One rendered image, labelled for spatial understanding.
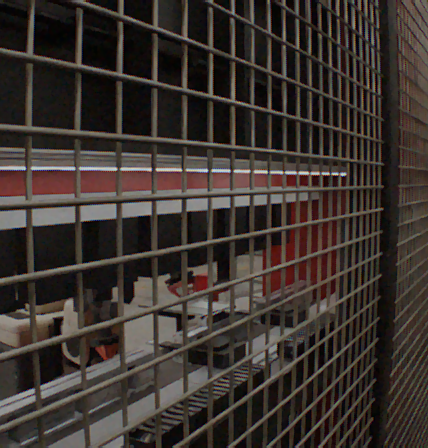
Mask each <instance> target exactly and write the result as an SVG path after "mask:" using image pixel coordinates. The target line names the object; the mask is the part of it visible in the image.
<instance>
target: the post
mask: <svg viewBox="0 0 428 448"><path fill-rule="evenodd" d="M378 8H379V9H380V11H381V13H380V12H379V16H378V27H379V30H380V31H381V32H382V33H383V34H381V33H380V32H379V45H380V52H382V53H383V56H382V55H380V54H379V64H380V74H381V75H383V76H384V77H381V76H380V87H381V93H380V95H381V96H383V97H384V99H381V98H380V113H381V118H383V119H384V122H383V121H381V135H380V140H382V141H384V143H380V146H381V163H383V164H384V166H381V176H380V185H383V186H384V187H383V188H380V208H383V210H382V211H380V230H382V231H383V232H382V233H380V235H379V253H382V255H380V256H379V260H378V275H379V274H380V273H381V274H382V275H381V276H380V277H378V297H379V296H381V298H380V299H378V301H377V312H376V318H377V317H378V316H379V317H380V318H379V319H378V320H377V321H376V339H377V338H379V339H378V341H377V342H376V343H375V347H374V360H375V359H376V358H377V359H378V360H377V361H376V362H375V363H374V373H373V379H374V378H376V381H375V382H374V383H373V385H372V397H371V400H372V399H373V398H374V399H375V400H374V401H373V402H372V404H371V417H370V418H373V420H372V421H371V422H370V424H369V437H370V436H371V437H372V438H371V439H370V441H369V443H368V448H384V442H385V430H386V424H387V407H388V396H389V386H390V364H391V361H392V337H393V324H394V300H395V287H396V250H397V212H398V175H399V161H398V138H399V126H398V102H399V100H398V77H397V66H398V58H397V40H396V32H397V25H396V9H395V0H378ZM369 437H368V438H369Z"/></svg>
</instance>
